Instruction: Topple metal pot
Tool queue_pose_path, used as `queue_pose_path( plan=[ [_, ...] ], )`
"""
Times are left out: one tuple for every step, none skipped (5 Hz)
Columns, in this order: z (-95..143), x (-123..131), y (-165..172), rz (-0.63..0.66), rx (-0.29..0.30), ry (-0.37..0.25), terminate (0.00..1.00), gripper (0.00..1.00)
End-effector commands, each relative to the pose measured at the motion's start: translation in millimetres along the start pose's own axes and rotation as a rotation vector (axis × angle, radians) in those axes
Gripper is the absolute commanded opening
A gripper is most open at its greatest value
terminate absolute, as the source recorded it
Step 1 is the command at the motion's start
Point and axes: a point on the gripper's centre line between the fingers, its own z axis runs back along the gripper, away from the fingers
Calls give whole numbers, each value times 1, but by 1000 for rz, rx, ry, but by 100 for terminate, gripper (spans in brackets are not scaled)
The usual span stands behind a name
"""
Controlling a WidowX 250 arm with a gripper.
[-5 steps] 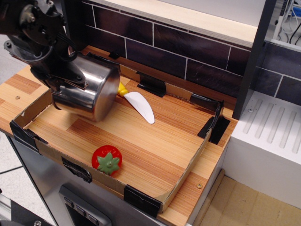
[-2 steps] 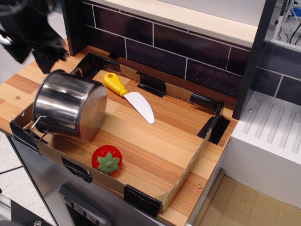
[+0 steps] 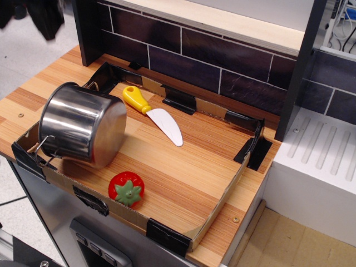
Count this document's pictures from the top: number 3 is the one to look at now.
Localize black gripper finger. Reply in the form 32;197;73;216
0;0;16;29
27;0;65;41

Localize stainless steel pot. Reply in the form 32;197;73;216
38;82;127;169

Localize cardboard fence with black tape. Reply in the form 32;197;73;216
12;63;279;265

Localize black caster wheel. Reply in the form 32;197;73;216
14;4;27;20

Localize light wooden shelf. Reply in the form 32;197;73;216
108;1;304;56

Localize red toy strawberry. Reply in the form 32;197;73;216
108;171;145;207

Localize grey oven control panel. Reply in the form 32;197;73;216
70;219;133;267

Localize white toy sink drainboard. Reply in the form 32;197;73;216
263;108;355;245

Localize dark grey left post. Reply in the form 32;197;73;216
72;0;103;67

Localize yellow handled toy knife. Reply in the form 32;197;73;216
122;86;184;147

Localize dark grey cabinet post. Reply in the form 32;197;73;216
275;0;331;141

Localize white cables in background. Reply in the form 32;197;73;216
322;0;356;53

